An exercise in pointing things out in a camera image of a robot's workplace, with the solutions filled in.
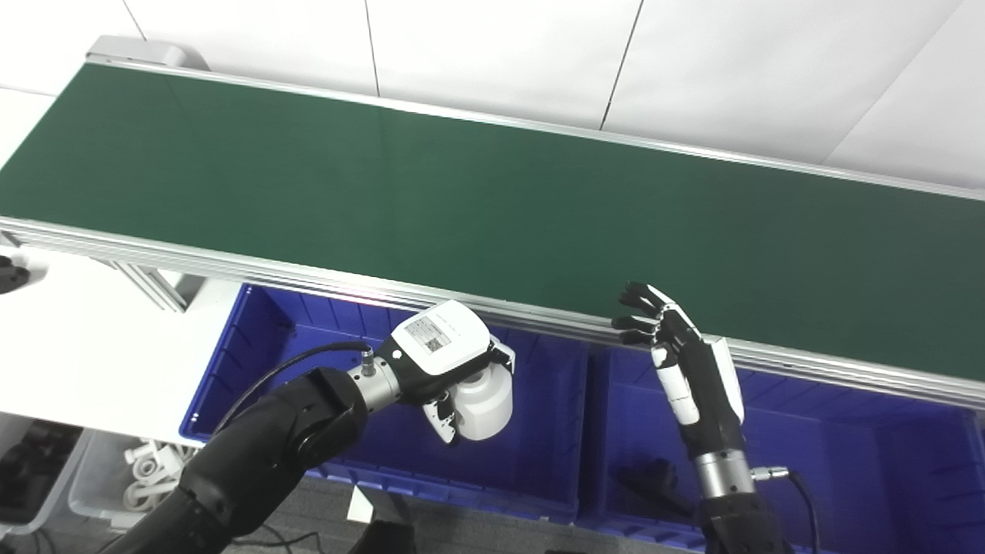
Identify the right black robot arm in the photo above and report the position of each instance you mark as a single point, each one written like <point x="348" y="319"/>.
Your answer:
<point x="739" y="515"/>

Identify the clear box of white parts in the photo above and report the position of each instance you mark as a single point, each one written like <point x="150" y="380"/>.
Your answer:
<point x="100" y="481"/>

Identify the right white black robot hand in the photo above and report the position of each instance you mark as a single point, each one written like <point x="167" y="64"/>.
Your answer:
<point x="708" y="400"/>

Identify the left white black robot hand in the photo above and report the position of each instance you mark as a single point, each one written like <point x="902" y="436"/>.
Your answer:
<point x="439" y="338"/>

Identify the white cylindrical plastic part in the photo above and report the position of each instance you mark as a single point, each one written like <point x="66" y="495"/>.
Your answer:
<point x="485" y="404"/>

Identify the blue plastic bin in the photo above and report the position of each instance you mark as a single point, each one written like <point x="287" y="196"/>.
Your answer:
<point x="531" y="431"/>
<point x="862" y="469"/>

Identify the small white card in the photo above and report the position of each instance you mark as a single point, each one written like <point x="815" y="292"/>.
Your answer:
<point x="359" y="508"/>

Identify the black plastic part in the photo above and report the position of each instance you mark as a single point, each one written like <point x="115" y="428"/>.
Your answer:
<point x="654" y="485"/>

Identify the green conveyor belt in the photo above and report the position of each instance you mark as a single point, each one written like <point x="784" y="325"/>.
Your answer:
<point x="462" y="200"/>
<point x="231" y="265"/>

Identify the aluminium conveyor leg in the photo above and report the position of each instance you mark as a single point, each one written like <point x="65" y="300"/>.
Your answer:
<point x="154" y="286"/>

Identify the small black object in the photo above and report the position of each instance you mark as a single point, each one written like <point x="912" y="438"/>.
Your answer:
<point x="11" y="275"/>

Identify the clear box of black parts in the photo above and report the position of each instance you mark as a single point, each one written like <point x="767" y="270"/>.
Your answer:
<point x="31" y="469"/>

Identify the white plastic parts pile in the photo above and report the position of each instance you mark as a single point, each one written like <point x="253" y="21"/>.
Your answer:
<point x="150" y="473"/>

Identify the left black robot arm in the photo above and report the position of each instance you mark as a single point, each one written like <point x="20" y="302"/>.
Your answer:
<point x="277" y="446"/>

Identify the grey conveyor end housing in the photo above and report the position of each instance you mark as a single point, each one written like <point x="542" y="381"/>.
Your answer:
<point x="138" y="50"/>

